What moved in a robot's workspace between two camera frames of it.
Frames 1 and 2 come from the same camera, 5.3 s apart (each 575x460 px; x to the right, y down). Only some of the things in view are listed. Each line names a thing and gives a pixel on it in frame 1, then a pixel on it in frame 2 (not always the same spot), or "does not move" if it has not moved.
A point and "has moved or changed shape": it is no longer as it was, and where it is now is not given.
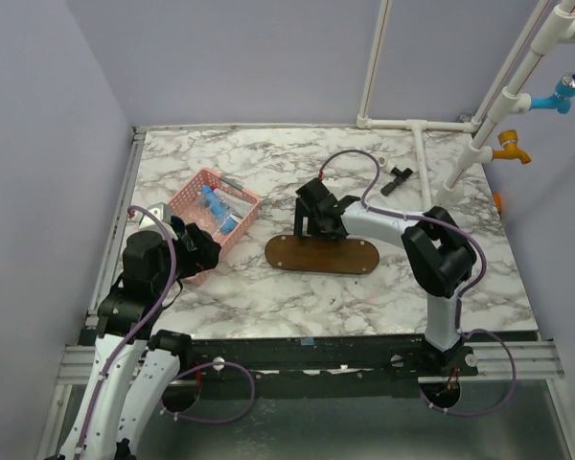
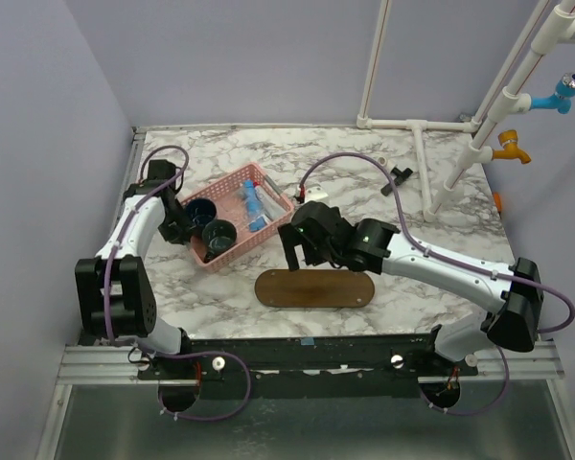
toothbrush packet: x=228 y=209 -> x=271 y=209
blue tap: x=567 y=86 does not move
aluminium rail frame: x=79 y=358 does not move
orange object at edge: x=498 y=201 does not move
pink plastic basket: x=225 y=210 -> x=253 y=202
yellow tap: x=509 y=141 does not move
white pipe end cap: x=387 y=165 does not move
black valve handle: x=401 y=176 does not move
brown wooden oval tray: x=341 y=256 has moved or changed shape
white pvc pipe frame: x=504 y=101 does not move
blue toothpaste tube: x=228 y=223 -> x=254 y=212
